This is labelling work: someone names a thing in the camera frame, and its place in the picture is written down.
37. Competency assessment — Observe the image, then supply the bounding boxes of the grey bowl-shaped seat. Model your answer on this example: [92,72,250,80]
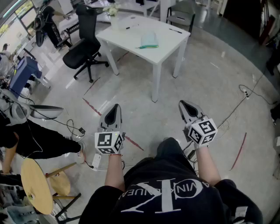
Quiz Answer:
[29,104,65,120]

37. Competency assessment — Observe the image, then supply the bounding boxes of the white vase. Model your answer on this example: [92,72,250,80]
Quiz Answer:
[110,14,120,31]

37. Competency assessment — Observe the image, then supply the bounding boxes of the black office chair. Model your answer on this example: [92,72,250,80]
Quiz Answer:
[62,3,110,84]

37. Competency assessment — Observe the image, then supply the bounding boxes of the blue cloth-covered stand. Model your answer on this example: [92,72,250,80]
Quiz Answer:
[8,56,43,97]

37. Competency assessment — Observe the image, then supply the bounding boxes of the person's black trousers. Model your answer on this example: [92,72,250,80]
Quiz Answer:
[155,137,189,164]

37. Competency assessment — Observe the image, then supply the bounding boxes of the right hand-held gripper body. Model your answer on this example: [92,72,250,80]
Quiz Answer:
[182,114,218,147]

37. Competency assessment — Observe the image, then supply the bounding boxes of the white table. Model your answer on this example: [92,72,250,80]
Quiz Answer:
[96,14,191,103]

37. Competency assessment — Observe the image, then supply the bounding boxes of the light blue mesh pouch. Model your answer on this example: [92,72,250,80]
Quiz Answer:
[135,30,159,49]

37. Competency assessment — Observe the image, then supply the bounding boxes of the grey chair with black legs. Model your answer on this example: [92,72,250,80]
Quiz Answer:
[166,0,196,37]

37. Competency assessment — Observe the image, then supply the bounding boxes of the person's left forearm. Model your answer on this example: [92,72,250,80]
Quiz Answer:
[104,154,126,192]

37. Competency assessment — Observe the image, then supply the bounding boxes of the white flower bouquet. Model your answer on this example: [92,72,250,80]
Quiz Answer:
[102,3,121,17]

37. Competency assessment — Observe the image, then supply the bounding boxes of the round wooden side table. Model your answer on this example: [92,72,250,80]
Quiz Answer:
[21,157,82,224]

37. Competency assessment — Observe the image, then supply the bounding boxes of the black printed t-shirt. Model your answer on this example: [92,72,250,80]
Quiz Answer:
[78,157,263,224]

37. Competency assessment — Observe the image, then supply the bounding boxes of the person's right forearm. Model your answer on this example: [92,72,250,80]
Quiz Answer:
[195,146,222,188]

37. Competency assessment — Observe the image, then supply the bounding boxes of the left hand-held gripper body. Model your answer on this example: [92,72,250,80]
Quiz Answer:
[94,124,126,155]

